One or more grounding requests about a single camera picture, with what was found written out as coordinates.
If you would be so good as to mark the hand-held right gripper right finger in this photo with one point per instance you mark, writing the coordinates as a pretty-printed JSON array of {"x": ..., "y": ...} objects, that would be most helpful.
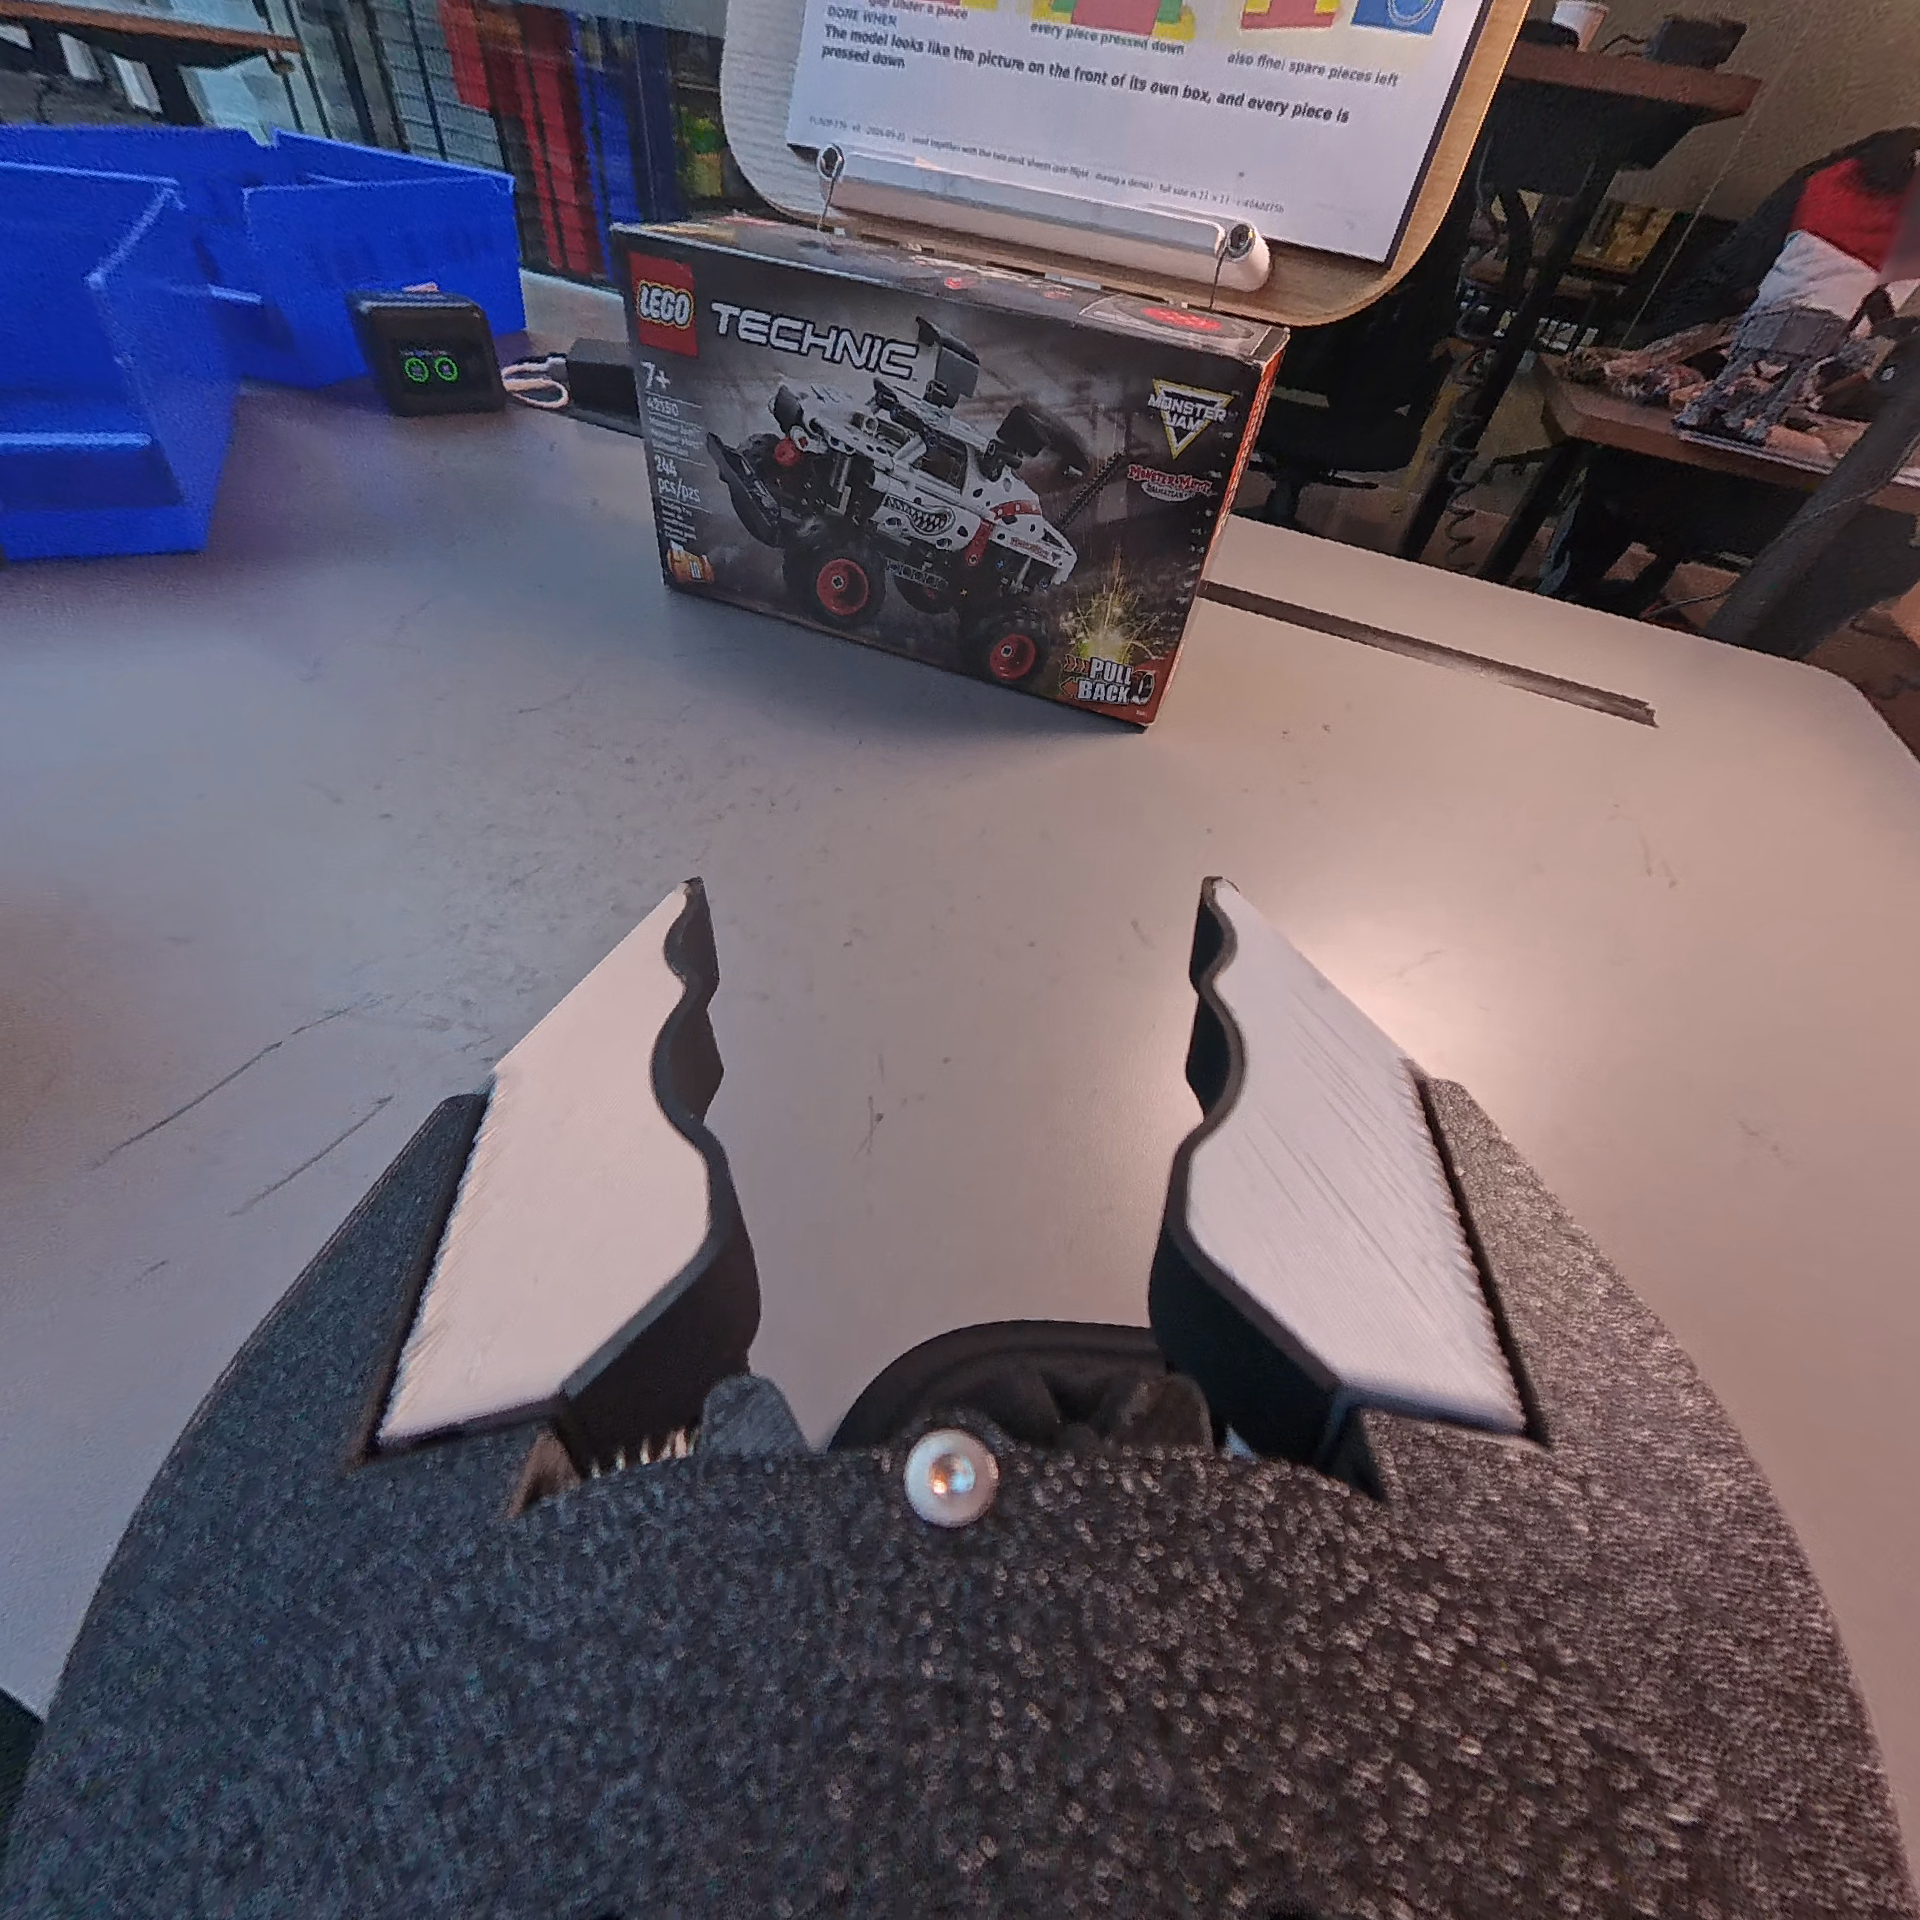
[{"x": 1350, "y": 1235}]

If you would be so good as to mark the large printed instruction sheet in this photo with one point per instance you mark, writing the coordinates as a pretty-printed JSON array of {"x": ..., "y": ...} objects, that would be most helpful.
[{"x": 1143, "y": 108}]

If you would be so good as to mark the black office chair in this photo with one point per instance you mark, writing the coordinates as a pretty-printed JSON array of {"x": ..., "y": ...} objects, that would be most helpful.
[{"x": 1396, "y": 332}]

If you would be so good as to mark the black power adapter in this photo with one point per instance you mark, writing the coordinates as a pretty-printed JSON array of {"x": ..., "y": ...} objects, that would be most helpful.
[{"x": 600, "y": 379}]

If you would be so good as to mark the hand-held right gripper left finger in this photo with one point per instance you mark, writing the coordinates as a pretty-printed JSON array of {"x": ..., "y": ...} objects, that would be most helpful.
[{"x": 571, "y": 1235}]

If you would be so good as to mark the background work table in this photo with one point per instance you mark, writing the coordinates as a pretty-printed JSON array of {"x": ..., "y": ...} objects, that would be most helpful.
[{"x": 1771, "y": 452}]

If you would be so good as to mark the toy truck box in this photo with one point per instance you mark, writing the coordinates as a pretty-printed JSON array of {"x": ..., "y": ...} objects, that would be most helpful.
[{"x": 929, "y": 452}]

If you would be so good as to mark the black device green display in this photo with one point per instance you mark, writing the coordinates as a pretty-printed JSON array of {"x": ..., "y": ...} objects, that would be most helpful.
[{"x": 428, "y": 354}]

